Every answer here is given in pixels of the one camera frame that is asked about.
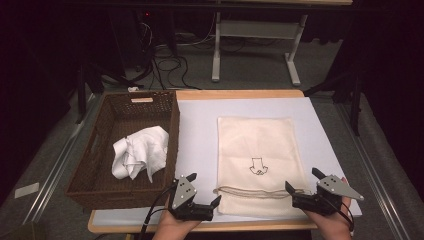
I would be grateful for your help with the person's right hand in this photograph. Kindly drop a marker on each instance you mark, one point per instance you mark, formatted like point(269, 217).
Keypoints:
point(331, 223)

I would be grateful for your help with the white metal desk frame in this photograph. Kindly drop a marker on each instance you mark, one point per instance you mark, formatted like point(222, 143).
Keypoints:
point(256, 30)

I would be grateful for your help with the black stand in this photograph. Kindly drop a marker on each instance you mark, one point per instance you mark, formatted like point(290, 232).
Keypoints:
point(90, 80)
point(346, 86)

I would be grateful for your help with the wooden table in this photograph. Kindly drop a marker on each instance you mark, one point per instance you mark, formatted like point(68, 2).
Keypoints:
point(240, 94)

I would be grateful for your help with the dark computer case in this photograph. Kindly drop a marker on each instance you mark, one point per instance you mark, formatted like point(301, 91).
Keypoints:
point(130, 36)

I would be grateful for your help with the white plug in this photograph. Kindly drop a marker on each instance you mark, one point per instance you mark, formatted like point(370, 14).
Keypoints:
point(133, 89)

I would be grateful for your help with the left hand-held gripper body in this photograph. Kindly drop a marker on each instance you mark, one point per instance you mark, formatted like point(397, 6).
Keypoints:
point(186, 200)

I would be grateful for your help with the person's left hand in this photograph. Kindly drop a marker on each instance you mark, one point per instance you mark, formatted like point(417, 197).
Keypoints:
point(175, 228)

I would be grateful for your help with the white tape strip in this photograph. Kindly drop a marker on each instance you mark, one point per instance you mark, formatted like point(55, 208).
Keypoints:
point(26, 190)

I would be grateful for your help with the white cloth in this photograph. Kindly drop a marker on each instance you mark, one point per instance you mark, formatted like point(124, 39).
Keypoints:
point(140, 153)

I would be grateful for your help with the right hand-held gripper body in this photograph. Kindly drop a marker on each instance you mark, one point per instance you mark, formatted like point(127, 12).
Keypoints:
point(325, 196)

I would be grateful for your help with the metal floor rail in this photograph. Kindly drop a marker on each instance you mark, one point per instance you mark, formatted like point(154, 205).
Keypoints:
point(370, 166)
point(56, 166)

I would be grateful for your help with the white paper sheet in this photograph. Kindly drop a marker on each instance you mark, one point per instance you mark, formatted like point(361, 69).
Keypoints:
point(200, 133)

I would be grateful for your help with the brown woven basket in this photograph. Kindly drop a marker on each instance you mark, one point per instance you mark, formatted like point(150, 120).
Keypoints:
point(130, 150)

